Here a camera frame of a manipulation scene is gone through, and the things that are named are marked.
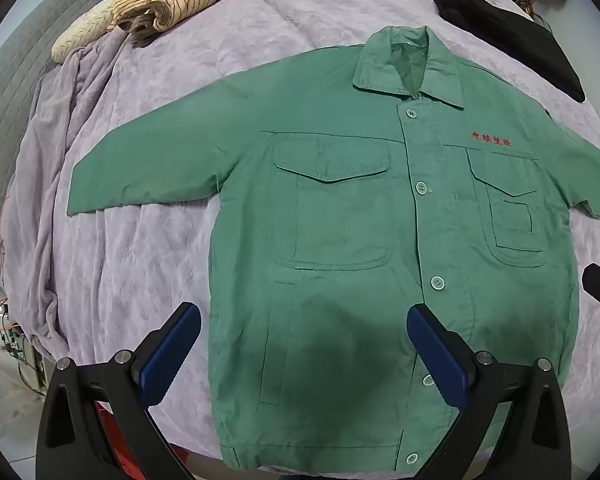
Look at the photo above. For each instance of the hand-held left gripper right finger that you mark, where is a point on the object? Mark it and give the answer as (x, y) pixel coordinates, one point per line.
(437, 355)

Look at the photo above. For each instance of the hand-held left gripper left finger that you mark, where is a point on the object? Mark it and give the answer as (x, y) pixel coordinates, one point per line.
(167, 355)

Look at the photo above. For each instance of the green work jacket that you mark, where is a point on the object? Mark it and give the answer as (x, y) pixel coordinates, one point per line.
(340, 240)

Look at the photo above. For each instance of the lavender fleece blanket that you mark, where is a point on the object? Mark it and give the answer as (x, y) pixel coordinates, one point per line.
(155, 260)

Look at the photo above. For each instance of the black garment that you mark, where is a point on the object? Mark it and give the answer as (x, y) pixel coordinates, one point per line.
(520, 35)

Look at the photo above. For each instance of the grey quilted headboard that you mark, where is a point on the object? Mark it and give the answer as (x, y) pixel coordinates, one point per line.
(15, 70)

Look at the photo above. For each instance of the cream knitted cloth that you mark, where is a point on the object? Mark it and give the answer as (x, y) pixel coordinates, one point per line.
(80, 35)

